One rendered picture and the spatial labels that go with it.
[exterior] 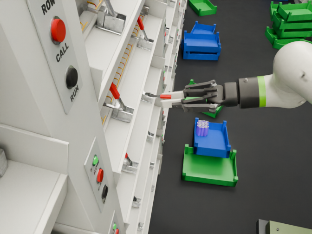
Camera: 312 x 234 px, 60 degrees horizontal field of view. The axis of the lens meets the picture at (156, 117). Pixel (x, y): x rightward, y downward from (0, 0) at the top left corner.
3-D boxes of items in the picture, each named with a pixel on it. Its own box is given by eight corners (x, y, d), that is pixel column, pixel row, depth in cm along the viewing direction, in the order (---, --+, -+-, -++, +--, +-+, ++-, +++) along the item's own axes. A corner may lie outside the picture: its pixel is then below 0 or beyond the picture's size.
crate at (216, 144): (193, 127, 181) (195, 117, 177) (224, 131, 179) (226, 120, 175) (192, 154, 155) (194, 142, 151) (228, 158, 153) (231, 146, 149)
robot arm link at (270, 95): (309, 113, 79) (303, 80, 83) (320, 93, 68) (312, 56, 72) (258, 116, 83) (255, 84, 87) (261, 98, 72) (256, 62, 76)
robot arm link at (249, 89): (256, 68, 80) (259, 87, 73) (256, 97, 88) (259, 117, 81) (235, 70, 81) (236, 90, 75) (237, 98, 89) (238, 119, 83)
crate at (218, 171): (233, 157, 165) (236, 149, 159) (235, 187, 151) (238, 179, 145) (184, 151, 168) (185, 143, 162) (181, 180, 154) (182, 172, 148)
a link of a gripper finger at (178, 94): (182, 92, 87) (182, 90, 87) (161, 94, 89) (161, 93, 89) (184, 99, 89) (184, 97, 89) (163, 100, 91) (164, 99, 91)
